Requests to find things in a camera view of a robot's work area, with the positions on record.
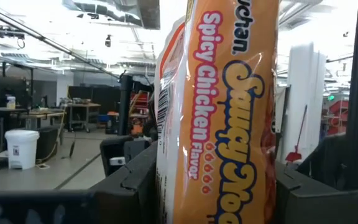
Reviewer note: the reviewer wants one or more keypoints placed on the red broom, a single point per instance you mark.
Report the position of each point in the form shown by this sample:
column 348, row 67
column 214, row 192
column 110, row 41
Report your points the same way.
column 292, row 156

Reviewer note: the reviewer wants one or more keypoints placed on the black ceiling rail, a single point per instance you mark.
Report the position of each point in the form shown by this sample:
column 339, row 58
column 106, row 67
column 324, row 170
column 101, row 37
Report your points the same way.
column 42, row 39

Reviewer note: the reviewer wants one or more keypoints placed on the silver ceiling duct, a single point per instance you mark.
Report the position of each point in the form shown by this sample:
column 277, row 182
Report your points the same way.
column 120, row 12

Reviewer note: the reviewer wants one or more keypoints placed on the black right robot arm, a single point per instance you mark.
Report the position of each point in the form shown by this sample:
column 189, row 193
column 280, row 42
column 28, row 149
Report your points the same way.
column 125, row 109

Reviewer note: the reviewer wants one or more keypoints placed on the green exit sign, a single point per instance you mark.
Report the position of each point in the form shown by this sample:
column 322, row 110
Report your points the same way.
column 331, row 97

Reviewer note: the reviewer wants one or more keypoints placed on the Saucy Noodles spicy chicken packet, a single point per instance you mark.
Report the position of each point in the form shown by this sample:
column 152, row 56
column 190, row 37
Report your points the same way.
column 228, row 109

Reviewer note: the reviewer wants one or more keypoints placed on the white pillar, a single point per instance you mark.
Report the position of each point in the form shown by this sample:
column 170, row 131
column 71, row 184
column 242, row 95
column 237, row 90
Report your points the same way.
column 306, row 93

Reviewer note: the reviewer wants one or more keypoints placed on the wooden-top trolley table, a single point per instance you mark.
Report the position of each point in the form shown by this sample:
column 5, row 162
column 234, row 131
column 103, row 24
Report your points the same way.
column 84, row 105

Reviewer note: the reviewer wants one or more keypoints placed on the red shelving rack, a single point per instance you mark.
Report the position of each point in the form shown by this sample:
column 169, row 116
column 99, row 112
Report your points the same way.
column 337, row 109

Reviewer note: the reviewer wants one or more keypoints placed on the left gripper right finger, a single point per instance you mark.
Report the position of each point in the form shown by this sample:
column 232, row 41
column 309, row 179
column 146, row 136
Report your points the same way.
column 306, row 205

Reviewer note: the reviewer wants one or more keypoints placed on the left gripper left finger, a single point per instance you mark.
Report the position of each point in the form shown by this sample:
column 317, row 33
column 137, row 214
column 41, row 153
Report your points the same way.
column 129, row 199

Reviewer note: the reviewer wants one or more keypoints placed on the white pedal bin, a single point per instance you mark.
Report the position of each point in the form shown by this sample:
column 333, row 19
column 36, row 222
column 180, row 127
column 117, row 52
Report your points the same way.
column 22, row 149

